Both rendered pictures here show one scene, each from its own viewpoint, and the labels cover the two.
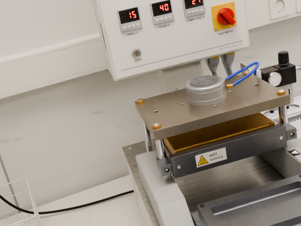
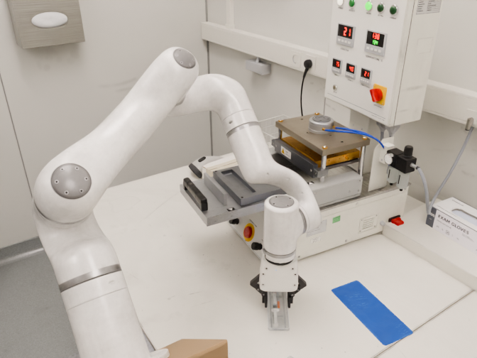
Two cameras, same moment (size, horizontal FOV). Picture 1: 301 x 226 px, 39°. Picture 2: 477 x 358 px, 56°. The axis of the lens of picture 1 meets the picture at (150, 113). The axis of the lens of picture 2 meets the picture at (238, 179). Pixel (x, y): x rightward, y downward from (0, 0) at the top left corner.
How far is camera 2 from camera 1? 1.36 m
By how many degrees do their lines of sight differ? 65
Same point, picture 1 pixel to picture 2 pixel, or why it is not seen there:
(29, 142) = (338, 115)
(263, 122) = (316, 158)
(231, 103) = (310, 136)
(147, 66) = (337, 99)
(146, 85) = (412, 128)
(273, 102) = (315, 148)
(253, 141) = (300, 160)
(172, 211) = not seen: hidden behind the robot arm
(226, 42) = (375, 113)
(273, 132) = (309, 163)
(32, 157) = not seen: hidden behind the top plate
